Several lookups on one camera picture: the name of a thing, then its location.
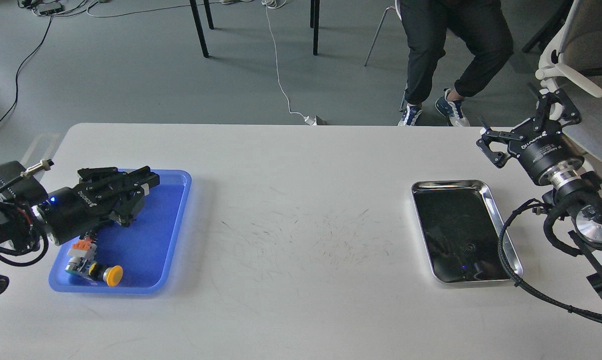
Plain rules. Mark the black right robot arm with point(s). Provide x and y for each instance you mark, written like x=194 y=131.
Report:
x=573 y=208

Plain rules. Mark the white office chair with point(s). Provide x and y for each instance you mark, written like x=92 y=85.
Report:
x=572 y=62

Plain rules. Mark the blue plastic tray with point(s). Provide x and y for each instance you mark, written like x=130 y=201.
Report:
x=144 y=250

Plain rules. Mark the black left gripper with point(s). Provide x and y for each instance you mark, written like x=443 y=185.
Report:
x=103 y=194

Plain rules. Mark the silver metal tray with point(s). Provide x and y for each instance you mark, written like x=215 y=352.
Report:
x=461 y=224

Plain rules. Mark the white metal chair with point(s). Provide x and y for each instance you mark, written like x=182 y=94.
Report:
x=385 y=13

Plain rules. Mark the black table leg right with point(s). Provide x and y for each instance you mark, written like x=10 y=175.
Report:
x=314 y=24

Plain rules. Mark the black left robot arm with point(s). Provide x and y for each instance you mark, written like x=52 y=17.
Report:
x=30 y=217

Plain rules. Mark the yellow push button switch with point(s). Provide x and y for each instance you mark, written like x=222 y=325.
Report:
x=83 y=263

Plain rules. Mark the black table leg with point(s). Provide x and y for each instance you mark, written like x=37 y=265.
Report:
x=314 y=24
x=198 y=23

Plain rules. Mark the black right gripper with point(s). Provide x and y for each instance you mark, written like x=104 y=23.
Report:
x=548 y=150

